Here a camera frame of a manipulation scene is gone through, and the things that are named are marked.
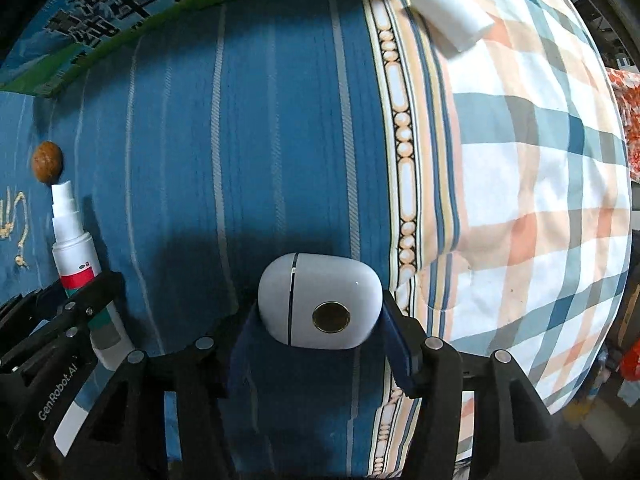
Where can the plaid checkered bedsheet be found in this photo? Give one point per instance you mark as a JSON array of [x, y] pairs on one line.
[[510, 196]]

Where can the brown walnut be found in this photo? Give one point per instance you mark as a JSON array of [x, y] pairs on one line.
[[47, 162]]

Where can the blue striped bedsheet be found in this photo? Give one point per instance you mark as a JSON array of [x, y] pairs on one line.
[[200, 154]]

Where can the open cardboard milk box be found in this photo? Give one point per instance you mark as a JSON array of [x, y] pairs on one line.
[[175, 15]]

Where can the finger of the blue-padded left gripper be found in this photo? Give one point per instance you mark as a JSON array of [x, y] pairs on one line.
[[90, 306]]

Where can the orange floral cloth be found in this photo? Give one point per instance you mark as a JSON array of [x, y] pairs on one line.
[[626, 88]]

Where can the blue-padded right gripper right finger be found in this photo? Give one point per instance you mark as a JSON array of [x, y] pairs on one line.
[[513, 434]]

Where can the white teal spray bottle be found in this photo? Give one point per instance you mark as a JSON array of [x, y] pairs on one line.
[[77, 262]]

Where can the white earbud case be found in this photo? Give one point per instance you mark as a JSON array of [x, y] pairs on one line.
[[319, 302]]

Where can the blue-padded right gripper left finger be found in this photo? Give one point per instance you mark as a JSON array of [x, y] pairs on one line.
[[124, 436]]

